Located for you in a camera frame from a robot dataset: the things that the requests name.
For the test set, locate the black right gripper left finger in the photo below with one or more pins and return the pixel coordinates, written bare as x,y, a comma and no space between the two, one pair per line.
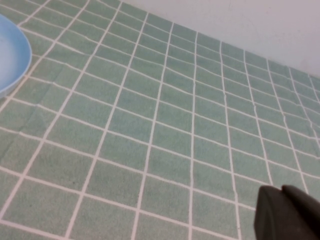
272,217

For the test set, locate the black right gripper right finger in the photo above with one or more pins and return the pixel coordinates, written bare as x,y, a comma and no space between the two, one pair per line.
303,200

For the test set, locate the green checked tablecloth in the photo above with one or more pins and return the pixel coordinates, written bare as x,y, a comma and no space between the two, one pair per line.
160,130

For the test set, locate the light blue round plate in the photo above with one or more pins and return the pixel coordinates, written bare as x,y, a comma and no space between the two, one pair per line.
12,60

